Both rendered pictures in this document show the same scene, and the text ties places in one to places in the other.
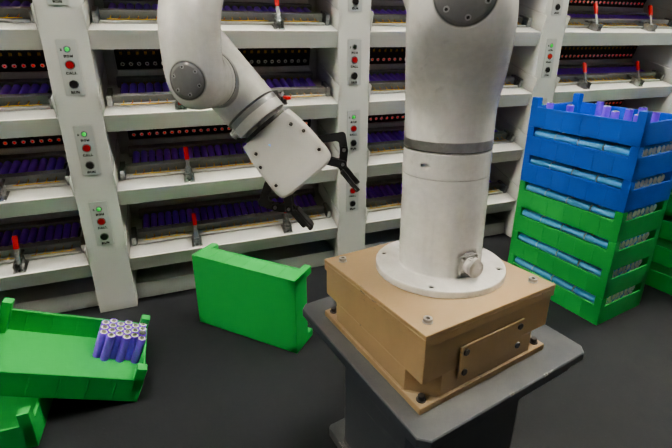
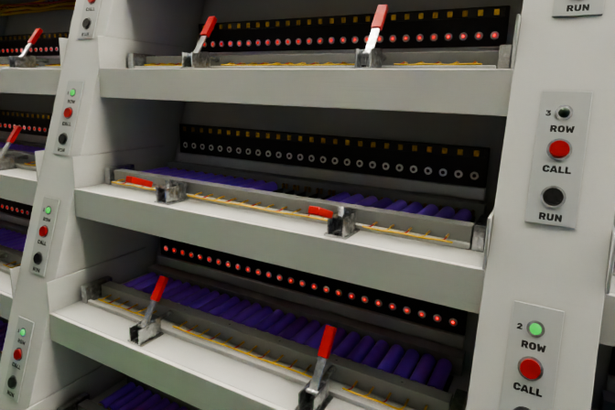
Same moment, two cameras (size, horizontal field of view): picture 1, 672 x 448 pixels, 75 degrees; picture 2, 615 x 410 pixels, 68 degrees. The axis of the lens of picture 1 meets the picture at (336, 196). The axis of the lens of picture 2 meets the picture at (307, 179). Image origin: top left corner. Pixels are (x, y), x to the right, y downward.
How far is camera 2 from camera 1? 88 cm
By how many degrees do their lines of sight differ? 53
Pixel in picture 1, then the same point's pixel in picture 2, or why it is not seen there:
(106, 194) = (37, 312)
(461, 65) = not seen: outside the picture
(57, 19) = (79, 56)
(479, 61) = not seen: outside the picture
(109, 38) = (116, 81)
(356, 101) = (553, 280)
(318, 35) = (452, 80)
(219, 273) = not seen: outside the picture
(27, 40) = (52, 82)
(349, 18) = (555, 36)
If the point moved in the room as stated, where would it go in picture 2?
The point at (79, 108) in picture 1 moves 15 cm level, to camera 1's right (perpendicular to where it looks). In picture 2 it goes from (58, 173) to (86, 178)
